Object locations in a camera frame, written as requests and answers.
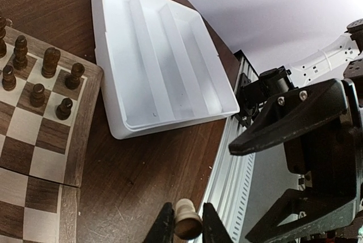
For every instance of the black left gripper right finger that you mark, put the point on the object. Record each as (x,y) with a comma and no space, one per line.
(213,230)

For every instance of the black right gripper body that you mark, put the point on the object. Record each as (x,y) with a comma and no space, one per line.
(330,157)

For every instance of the dark chess pieces row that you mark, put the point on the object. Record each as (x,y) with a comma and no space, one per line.
(20,63)

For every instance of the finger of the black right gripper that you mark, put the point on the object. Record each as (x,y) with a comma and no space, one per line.
(291,115)
(299,214)

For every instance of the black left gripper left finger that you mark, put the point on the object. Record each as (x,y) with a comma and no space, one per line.
(162,229)

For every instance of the dark chess piece corner rook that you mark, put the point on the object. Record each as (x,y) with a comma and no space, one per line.
(72,81)

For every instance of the white plastic divided tray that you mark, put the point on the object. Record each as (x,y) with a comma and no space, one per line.
(161,68)

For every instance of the dark chess pawn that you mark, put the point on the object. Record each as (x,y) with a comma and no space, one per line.
(63,110)

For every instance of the wooden chess board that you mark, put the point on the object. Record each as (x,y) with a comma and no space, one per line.
(42,157)

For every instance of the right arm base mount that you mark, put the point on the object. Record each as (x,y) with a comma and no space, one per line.
(252,95)

